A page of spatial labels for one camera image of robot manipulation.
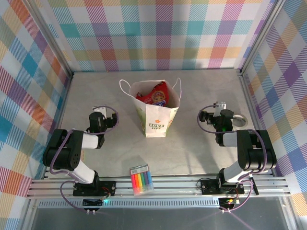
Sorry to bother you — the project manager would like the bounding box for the clear tape roll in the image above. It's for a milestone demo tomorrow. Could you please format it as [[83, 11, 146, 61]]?
[[232, 114, 249, 129]]

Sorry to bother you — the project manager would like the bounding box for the slotted grey cable duct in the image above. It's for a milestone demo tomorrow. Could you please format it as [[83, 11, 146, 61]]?
[[38, 200, 221, 208]]

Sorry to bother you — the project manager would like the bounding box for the large red snack packet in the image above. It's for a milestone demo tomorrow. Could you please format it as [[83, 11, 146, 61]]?
[[136, 81, 174, 108]]

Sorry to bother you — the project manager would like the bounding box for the black marker pen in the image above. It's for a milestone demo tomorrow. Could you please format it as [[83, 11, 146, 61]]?
[[250, 176, 260, 196]]

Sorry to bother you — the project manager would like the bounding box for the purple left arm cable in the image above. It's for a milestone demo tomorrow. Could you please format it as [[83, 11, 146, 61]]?
[[49, 104, 120, 213]]

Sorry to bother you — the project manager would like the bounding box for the aluminium table side rail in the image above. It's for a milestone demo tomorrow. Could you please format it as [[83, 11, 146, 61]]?
[[238, 69, 291, 183]]

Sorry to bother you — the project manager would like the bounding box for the white floral paper bag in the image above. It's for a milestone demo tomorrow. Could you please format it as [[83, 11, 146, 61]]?
[[119, 78, 182, 138]]

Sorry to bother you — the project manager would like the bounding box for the grey aluminium frame post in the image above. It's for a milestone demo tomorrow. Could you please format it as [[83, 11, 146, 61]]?
[[239, 0, 286, 75], [25, 0, 74, 77]]

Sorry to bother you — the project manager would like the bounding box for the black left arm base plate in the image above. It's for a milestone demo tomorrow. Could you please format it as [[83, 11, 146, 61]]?
[[72, 180, 117, 197]]

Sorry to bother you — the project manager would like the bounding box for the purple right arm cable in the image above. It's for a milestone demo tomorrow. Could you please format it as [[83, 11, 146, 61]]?
[[197, 103, 268, 213]]

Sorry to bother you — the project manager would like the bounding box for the pack of coloured markers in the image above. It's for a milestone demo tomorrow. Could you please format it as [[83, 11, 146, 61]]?
[[130, 163, 154, 196]]

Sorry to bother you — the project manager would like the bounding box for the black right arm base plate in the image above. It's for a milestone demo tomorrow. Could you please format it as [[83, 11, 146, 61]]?
[[200, 178, 245, 195]]

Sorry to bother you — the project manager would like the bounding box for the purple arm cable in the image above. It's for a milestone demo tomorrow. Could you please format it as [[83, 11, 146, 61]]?
[[49, 104, 120, 213], [197, 103, 268, 213]]

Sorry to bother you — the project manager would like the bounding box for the aluminium mounting rail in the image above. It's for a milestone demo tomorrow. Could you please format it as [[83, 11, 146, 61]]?
[[26, 176, 292, 199]]

